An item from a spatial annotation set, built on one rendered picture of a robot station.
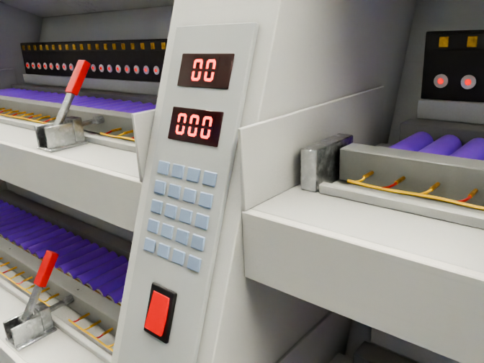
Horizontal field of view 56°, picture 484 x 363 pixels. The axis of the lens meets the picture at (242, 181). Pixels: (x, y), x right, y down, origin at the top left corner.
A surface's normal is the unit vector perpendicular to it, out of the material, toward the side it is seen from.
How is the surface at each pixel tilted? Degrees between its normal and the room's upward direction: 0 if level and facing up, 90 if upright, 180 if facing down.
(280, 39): 90
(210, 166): 90
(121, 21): 90
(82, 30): 90
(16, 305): 21
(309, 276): 111
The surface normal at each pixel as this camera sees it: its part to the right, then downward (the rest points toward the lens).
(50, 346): -0.04, -0.94
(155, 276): -0.62, -0.07
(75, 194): -0.64, 0.28
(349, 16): 0.76, 0.18
